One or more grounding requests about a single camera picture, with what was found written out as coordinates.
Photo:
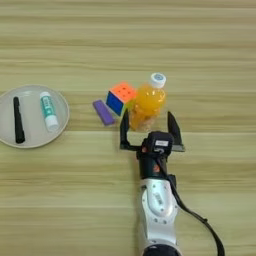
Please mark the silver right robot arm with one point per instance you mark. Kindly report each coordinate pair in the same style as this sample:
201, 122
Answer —
158, 206

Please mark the orange juice bottle white cap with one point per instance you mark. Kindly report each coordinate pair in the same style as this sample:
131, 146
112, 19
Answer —
148, 100

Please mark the black marker pen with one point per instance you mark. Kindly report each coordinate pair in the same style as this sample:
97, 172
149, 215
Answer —
18, 120

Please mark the purple rectangular block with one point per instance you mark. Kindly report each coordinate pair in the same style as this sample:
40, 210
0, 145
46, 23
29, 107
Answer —
103, 112

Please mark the round grey plate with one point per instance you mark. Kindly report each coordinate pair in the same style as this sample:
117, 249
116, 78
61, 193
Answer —
31, 133

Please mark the multicolour puzzle cube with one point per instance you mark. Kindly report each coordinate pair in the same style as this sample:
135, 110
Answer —
121, 95

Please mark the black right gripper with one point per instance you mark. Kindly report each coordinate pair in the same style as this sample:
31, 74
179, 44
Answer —
148, 165

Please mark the white green glue stick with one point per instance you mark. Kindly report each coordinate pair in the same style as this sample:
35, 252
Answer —
48, 110

